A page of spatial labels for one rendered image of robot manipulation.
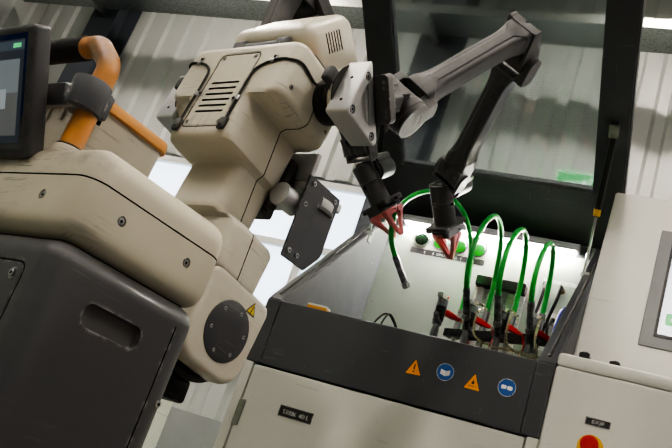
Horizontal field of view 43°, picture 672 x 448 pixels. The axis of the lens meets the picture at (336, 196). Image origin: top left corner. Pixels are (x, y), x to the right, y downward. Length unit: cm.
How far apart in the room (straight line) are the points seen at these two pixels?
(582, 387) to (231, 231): 83
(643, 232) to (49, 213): 166
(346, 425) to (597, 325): 67
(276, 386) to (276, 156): 67
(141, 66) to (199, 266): 767
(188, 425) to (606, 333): 504
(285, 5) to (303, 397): 90
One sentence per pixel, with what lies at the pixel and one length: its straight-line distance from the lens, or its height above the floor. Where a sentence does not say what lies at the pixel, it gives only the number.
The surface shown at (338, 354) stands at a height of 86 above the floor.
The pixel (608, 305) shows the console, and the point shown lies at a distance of 221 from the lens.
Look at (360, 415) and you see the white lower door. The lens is 194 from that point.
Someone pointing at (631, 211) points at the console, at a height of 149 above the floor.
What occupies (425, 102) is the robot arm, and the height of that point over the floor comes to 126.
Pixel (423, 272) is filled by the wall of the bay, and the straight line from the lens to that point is 260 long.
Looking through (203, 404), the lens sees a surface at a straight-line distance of 691.
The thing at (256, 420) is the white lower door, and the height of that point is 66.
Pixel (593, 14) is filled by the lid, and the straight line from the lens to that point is 225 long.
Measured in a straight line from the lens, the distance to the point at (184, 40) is 876.
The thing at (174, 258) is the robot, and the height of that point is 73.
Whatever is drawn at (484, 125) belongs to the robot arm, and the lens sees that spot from 199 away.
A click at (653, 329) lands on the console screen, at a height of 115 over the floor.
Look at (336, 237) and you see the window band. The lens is 695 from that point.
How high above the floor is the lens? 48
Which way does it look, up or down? 21 degrees up
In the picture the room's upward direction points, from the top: 20 degrees clockwise
